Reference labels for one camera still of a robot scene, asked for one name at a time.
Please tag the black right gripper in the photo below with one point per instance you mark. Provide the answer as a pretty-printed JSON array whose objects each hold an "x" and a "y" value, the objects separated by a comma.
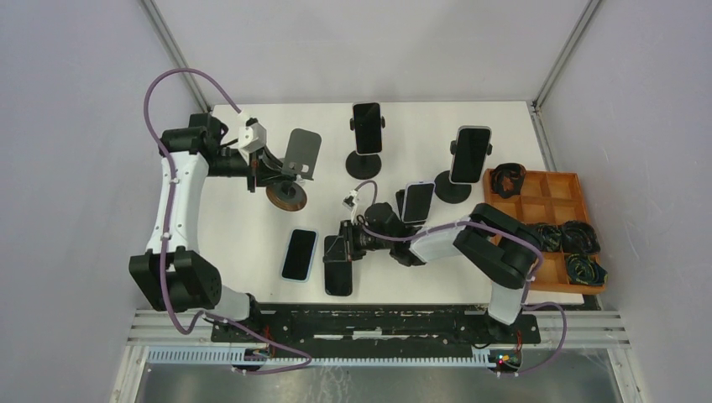
[{"x": 345, "y": 248}]

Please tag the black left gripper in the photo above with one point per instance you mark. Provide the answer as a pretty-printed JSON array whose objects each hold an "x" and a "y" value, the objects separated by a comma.
[{"x": 267, "y": 169}]

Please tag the black phone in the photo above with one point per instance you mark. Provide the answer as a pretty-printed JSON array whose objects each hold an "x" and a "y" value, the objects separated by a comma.
[
  {"x": 367, "y": 123},
  {"x": 338, "y": 279}
]

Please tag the wooden base black phone stand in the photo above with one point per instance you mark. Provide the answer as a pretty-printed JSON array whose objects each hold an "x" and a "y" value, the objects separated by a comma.
[{"x": 298, "y": 165}]

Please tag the light blue cased phone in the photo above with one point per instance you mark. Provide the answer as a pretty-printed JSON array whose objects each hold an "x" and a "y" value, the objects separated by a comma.
[{"x": 299, "y": 255}]

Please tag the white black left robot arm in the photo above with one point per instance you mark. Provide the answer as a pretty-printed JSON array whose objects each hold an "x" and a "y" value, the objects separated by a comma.
[{"x": 171, "y": 273}]

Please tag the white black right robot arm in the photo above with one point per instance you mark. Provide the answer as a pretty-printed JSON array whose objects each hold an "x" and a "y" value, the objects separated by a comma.
[{"x": 504, "y": 249}]

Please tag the white framed small phone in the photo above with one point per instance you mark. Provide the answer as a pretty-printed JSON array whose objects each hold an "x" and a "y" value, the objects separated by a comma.
[{"x": 414, "y": 202}]

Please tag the black round right stand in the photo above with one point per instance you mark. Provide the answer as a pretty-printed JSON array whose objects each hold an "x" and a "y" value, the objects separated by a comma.
[{"x": 448, "y": 192}]

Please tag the white cased phone on stand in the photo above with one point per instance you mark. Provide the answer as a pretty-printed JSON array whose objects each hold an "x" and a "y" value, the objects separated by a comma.
[{"x": 469, "y": 150}]

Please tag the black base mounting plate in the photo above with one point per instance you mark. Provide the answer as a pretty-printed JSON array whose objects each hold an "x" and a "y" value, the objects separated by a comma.
[{"x": 343, "y": 331}]

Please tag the orange compartment tray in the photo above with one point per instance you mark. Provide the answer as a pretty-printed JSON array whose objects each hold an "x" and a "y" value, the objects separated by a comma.
[{"x": 551, "y": 198}]

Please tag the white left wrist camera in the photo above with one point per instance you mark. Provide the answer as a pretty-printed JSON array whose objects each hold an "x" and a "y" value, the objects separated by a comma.
[{"x": 251, "y": 137}]

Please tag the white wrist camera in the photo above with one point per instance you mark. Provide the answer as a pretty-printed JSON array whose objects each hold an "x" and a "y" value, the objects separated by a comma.
[
  {"x": 351, "y": 200},
  {"x": 251, "y": 137}
]

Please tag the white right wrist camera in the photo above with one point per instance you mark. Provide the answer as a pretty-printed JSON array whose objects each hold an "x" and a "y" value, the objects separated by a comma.
[{"x": 351, "y": 200}]

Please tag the white slotted cable duct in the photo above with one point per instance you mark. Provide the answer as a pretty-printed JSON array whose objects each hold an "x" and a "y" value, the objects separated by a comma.
[{"x": 246, "y": 356}]

